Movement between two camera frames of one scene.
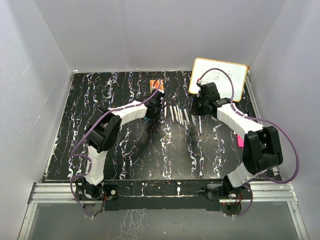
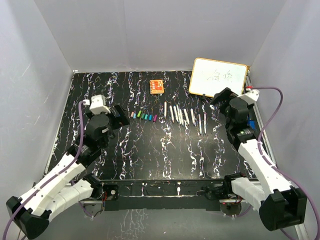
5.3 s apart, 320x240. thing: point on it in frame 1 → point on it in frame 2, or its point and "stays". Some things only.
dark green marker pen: (181, 118) stays
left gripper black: (156, 116) → (121, 120)
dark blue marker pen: (200, 124) stays
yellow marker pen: (165, 109) stays
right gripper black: (195, 111) → (226, 95)
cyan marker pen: (193, 120) stays
